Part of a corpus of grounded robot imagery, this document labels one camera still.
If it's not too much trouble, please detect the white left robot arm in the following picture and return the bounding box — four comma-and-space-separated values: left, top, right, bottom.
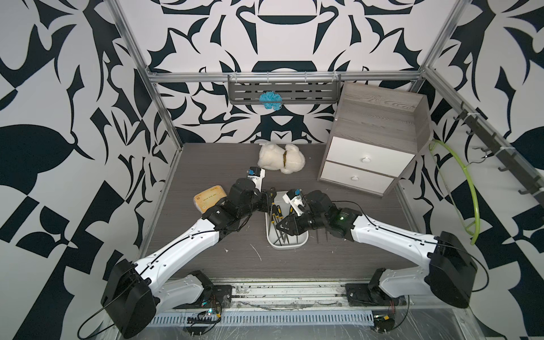
101, 178, 277, 339

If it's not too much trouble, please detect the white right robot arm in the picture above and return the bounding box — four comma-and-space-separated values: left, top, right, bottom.
278, 189, 477, 308

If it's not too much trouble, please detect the white plastic storage box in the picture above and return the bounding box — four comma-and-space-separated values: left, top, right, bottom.
265, 190, 310, 250

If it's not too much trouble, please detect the yellow sponge block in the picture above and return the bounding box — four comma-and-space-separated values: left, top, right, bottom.
194, 185, 227, 214

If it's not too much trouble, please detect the white plush toy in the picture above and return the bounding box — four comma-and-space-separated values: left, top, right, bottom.
257, 143, 305, 174

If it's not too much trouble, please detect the grey wooden drawer cabinet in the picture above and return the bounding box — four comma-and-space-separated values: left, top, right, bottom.
319, 83, 433, 196

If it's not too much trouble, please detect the teal crumpled cloth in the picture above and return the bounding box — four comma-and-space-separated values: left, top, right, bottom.
259, 92, 283, 111

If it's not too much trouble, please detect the green hoop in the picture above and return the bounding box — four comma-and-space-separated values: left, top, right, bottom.
428, 140, 481, 246

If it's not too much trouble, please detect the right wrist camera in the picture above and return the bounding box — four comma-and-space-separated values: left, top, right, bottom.
283, 189, 305, 216

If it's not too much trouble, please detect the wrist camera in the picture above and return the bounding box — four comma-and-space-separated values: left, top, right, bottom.
283, 189, 305, 216
247, 167, 266, 191

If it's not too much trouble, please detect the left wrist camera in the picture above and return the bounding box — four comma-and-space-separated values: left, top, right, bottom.
247, 167, 266, 191

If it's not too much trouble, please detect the white perforated cable duct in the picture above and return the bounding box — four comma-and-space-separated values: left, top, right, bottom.
149, 310, 374, 327

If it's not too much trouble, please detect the grey slotted wall shelf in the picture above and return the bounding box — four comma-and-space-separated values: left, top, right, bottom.
228, 76, 341, 105

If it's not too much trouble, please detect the grey wall hook rail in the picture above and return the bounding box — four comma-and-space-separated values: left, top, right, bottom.
452, 101, 544, 196

